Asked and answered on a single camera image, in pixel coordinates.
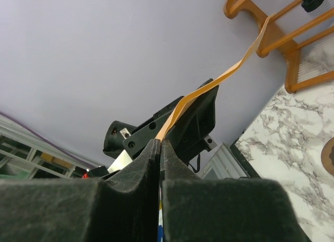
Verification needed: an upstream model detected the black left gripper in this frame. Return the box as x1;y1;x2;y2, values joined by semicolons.
123;79;219;164

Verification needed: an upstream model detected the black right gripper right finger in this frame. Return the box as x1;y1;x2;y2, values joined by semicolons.
161;140;308;241

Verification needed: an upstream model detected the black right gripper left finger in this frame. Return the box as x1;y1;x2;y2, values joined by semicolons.
1;139;160;241

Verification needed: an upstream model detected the brown paper coffee filter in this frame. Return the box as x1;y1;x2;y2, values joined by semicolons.
155;14;275;141

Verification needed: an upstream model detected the round wooden dripper base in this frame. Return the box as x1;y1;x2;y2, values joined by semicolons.
321;138;334;176

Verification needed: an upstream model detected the orange wooden shelf rack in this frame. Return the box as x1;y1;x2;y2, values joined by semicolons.
223;0;333;93

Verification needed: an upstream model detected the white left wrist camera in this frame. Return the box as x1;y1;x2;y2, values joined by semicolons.
82;150;133;179

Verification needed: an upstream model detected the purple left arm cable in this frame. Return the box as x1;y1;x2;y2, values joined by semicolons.
0;111;102;170

